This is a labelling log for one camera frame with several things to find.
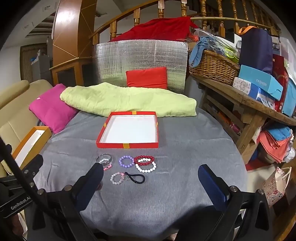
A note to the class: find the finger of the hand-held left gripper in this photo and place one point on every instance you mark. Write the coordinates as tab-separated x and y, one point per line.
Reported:
33	165

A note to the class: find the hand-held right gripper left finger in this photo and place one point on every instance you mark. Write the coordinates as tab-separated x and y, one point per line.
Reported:
89	192

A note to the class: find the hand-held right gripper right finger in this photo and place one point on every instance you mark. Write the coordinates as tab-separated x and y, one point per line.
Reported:
211	186

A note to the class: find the dark red oval hair clip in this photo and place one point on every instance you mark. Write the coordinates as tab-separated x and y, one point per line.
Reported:
100	185

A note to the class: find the silver bangle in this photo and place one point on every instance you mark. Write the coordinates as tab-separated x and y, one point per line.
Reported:
110	160

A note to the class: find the red shallow box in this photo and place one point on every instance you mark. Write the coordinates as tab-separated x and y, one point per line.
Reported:
129	144

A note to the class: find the orange box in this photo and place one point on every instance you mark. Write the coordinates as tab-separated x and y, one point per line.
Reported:
42	134

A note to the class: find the beige sofa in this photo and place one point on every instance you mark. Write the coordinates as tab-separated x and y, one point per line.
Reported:
16	111

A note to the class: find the pink pillow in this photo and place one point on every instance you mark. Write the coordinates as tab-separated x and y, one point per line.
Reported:
52	109

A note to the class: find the floral paper bag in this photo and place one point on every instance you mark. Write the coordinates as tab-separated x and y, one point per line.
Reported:
275	187

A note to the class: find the stack of folded cloths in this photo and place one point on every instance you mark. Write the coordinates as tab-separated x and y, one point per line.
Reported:
272	144

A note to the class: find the wooden shelf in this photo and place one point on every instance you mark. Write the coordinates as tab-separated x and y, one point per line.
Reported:
247	102

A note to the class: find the grey metal cabinet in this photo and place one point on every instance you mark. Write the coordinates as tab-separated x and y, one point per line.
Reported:
41	67

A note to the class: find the light green blanket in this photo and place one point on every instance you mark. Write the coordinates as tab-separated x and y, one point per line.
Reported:
129	99

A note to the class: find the white patterned box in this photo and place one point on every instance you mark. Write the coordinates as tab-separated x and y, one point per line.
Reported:
242	85

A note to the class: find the blue cardboard box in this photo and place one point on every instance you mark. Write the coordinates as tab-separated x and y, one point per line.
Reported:
259	81

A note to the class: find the light blue box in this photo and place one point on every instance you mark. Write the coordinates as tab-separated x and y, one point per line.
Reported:
290	99

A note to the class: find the wicker basket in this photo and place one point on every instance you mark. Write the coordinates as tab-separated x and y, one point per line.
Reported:
212	67

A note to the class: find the red pillow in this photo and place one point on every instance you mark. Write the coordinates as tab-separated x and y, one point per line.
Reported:
146	77

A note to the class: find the red gift bag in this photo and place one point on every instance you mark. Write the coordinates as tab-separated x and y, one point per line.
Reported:
280	74

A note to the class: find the wooden cabinet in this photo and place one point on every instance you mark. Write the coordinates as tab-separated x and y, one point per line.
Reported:
69	34

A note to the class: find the blue cloth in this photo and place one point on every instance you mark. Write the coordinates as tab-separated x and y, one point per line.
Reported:
198	49

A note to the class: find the navy bag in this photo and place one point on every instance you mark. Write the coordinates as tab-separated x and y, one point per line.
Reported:
255	49

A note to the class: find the silver quilted cushion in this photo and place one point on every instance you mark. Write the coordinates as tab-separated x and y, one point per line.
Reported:
138	55

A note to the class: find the red cloth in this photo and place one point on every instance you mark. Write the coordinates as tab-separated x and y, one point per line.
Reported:
157	30

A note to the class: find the wooden stair railing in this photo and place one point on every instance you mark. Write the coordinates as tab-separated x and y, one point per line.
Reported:
138	14

